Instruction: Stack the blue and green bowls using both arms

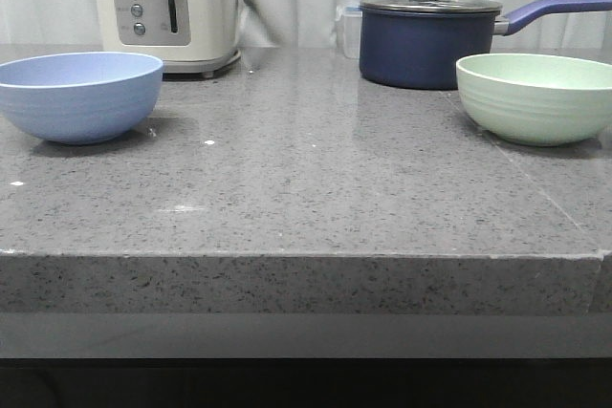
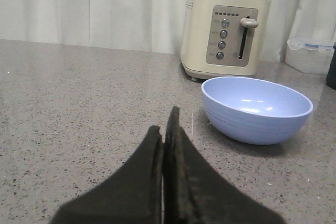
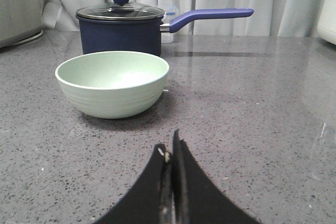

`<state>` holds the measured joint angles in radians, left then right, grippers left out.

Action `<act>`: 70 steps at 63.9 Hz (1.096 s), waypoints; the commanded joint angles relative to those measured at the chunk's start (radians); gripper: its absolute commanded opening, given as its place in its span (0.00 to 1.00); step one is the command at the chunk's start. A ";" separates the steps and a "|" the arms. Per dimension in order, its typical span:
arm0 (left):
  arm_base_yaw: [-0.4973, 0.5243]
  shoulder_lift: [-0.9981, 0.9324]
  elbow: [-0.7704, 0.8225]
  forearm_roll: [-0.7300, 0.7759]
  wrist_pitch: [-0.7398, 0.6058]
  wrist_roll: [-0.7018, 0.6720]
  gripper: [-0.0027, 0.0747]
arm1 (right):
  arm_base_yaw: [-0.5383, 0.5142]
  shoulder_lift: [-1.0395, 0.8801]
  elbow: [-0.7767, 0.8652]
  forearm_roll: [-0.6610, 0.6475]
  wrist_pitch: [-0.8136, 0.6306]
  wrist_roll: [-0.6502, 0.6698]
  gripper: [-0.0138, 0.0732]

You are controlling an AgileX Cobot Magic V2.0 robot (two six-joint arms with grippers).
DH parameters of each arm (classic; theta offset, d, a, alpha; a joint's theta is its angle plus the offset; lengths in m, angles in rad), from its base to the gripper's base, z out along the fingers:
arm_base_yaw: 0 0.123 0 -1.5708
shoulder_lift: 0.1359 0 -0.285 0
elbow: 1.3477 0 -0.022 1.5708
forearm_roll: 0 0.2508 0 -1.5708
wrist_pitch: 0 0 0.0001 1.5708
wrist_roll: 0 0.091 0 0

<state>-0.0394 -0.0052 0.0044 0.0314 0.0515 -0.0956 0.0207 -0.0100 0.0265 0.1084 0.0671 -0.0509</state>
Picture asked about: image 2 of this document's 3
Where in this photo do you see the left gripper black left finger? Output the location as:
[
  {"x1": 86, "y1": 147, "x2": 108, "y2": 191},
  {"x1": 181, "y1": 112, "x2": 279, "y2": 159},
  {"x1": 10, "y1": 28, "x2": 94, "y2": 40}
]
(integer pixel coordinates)
[{"x1": 51, "y1": 126, "x2": 163, "y2": 223}]

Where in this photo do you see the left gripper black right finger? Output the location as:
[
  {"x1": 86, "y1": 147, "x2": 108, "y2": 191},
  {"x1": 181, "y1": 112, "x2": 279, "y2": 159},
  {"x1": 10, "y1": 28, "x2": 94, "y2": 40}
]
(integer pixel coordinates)
[{"x1": 163, "y1": 106, "x2": 285, "y2": 223}]

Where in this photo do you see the white curtain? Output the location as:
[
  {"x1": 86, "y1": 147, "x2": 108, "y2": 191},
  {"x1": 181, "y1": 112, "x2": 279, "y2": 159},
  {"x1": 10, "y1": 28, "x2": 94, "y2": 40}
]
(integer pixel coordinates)
[{"x1": 1, "y1": 0, "x2": 335, "y2": 61}]

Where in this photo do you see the cream toaster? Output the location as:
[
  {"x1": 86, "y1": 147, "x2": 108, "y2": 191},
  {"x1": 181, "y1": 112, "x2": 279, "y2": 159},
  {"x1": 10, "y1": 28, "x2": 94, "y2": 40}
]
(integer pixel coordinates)
[{"x1": 180, "y1": 0, "x2": 271, "y2": 81}]

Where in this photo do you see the dark blue cup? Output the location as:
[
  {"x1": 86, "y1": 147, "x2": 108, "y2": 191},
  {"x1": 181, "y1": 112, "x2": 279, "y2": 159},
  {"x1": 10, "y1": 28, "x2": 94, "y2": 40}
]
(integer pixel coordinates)
[{"x1": 326, "y1": 42, "x2": 336, "y2": 90}]

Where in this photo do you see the clear plastic container blue lid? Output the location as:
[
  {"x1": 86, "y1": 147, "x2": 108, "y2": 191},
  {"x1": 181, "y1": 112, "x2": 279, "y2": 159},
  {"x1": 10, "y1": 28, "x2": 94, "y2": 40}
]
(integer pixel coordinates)
[{"x1": 285, "y1": 37, "x2": 334, "y2": 75}]

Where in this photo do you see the blue plastic bowl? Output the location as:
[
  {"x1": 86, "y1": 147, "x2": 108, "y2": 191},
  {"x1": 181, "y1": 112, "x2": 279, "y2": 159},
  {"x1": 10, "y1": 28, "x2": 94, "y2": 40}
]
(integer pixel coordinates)
[{"x1": 201, "y1": 77, "x2": 313, "y2": 145}]

